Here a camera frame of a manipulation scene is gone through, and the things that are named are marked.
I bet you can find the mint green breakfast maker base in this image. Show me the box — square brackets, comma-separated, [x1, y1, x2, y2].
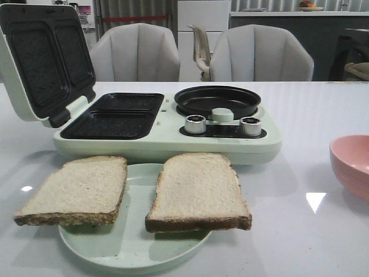
[54, 92, 282, 165]

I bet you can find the pink bowl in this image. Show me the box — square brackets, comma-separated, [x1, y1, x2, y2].
[330, 134, 368, 201]

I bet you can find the bread slice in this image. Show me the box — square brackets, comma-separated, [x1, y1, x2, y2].
[145, 152, 252, 233]
[13, 156, 127, 226]

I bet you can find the mint green sandwich maker lid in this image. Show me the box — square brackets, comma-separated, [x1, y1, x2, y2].
[1, 3, 96, 128]

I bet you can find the beige office chair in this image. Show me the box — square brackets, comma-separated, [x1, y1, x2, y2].
[188, 24, 211, 81]

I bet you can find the right silver control knob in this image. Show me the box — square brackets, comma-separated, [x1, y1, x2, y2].
[239, 117, 262, 137]

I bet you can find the left silver control knob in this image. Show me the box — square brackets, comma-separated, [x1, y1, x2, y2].
[184, 115, 206, 134]

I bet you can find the white cabinet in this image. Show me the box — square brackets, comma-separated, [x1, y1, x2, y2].
[178, 1, 231, 82]

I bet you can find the dark counter with white top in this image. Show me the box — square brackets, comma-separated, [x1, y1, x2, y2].
[230, 11, 368, 81]

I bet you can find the silver control knob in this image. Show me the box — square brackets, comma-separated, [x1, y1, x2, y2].
[239, 117, 262, 137]
[184, 115, 206, 134]

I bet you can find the left grey upholstered chair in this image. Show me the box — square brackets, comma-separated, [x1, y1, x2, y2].
[90, 23, 180, 82]

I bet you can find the right grey upholstered chair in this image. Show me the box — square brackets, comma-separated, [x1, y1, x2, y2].
[210, 24, 314, 82]

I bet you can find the black round frying pan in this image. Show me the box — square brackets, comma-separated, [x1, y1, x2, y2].
[174, 85, 261, 119]

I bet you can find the fruit bowl on counter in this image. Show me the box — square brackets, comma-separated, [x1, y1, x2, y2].
[298, 0, 324, 12]

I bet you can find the mint green round plate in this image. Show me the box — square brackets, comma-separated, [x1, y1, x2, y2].
[59, 163, 210, 273]

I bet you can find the grey upholstered chair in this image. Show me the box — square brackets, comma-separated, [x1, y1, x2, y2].
[210, 24, 314, 82]
[90, 23, 180, 82]

